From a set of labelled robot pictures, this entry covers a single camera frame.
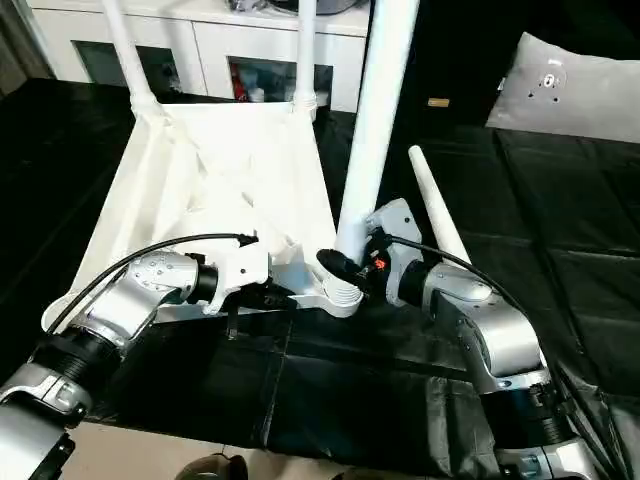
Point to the dark left robot foot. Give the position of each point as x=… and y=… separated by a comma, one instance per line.
x=210, y=467

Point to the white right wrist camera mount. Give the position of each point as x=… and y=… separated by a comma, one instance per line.
x=400, y=225

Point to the white plastic table leg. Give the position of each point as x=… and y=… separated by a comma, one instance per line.
x=380, y=100
x=435, y=200
x=306, y=50
x=125, y=50

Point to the white glass-door cabinet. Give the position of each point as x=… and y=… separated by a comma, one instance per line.
x=210, y=40

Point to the white plastic table top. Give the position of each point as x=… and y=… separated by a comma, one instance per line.
x=200, y=165

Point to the black box with gold label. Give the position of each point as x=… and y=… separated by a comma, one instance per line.
x=450, y=60

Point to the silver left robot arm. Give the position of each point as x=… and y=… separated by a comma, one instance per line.
x=140, y=280

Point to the beige curtain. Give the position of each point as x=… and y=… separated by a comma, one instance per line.
x=20, y=40

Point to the black work mat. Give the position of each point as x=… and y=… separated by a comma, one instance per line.
x=550, y=200

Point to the grey cushion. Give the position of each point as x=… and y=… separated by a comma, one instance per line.
x=575, y=110

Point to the dark grey round device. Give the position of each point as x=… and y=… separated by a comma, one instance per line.
x=330, y=4

